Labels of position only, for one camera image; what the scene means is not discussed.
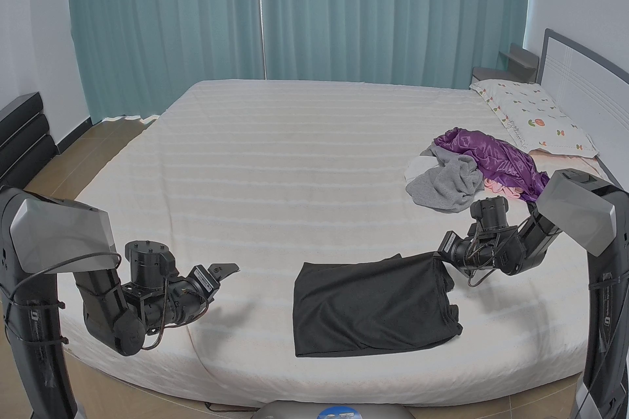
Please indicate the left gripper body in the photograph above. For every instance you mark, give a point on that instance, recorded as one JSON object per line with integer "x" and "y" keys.
{"x": 206, "y": 284}

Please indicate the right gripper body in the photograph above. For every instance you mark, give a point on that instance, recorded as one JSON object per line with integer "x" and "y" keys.
{"x": 451, "y": 249}

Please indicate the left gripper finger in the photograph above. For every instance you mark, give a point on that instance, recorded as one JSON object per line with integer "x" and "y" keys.
{"x": 223, "y": 270}

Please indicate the black T-shirt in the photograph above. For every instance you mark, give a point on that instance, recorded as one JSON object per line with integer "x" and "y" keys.
{"x": 368, "y": 309}

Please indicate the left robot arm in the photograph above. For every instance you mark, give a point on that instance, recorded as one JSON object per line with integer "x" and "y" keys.
{"x": 59, "y": 230}

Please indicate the bed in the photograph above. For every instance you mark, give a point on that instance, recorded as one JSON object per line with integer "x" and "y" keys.
{"x": 295, "y": 161}

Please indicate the grey garment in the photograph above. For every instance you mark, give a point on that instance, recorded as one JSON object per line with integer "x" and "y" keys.
{"x": 447, "y": 188}

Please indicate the pink garment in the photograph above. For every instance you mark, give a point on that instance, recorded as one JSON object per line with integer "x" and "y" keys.
{"x": 501, "y": 190}

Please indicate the white garment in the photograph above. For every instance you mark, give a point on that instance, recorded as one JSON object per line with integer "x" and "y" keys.
{"x": 417, "y": 166}

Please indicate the purple satin garment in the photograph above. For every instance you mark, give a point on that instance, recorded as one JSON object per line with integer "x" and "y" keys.
{"x": 501, "y": 159}

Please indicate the white printed pillow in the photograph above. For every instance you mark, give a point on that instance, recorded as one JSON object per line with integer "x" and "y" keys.
{"x": 535, "y": 115}

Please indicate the grey bedside table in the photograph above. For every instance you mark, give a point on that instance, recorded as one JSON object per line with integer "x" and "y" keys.
{"x": 518, "y": 58}

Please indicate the black chest of drawers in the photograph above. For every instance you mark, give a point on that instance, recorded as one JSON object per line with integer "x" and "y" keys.
{"x": 22, "y": 137}

